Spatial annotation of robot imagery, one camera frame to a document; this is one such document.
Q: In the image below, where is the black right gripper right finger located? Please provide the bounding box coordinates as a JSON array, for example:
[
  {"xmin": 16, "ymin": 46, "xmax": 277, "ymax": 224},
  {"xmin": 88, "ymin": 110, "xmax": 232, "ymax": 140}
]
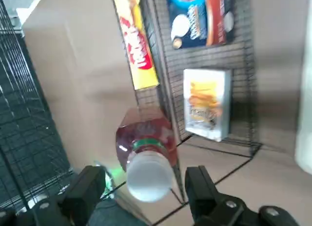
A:
[{"xmin": 184, "ymin": 165, "xmax": 300, "ymax": 226}]

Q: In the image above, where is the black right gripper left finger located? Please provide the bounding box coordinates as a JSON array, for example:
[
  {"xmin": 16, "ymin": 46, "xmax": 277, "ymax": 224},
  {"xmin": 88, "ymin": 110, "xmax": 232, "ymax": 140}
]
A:
[{"xmin": 0, "ymin": 165, "xmax": 107, "ymax": 226}]

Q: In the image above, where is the amber tea bottle white cap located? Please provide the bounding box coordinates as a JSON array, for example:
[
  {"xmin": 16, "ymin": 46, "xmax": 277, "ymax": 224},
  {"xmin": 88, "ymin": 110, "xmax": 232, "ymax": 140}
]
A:
[{"xmin": 116, "ymin": 108, "xmax": 180, "ymax": 204}]

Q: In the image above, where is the cream plastic tray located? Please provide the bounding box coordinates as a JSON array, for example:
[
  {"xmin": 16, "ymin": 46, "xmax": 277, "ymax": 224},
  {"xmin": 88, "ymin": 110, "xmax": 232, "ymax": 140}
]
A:
[{"xmin": 293, "ymin": 16, "xmax": 312, "ymax": 174}]

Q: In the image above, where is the white cracker box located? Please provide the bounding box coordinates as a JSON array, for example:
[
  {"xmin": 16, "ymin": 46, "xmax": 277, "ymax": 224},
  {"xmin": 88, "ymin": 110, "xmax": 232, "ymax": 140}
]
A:
[{"xmin": 182, "ymin": 68, "xmax": 234, "ymax": 142}]

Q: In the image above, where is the yellow red cookie box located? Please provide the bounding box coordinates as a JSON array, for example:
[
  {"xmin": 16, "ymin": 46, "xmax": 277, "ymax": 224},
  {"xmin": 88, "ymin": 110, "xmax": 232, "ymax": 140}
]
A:
[{"xmin": 111, "ymin": 0, "xmax": 160, "ymax": 91}]

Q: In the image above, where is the dark blue chocolate cookie box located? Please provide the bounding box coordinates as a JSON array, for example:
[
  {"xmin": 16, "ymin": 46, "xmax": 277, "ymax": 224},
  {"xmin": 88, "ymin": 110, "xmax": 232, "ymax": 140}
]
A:
[{"xmin": 166, "ymin": 0, "xmax": 236, "ymax": 50}]

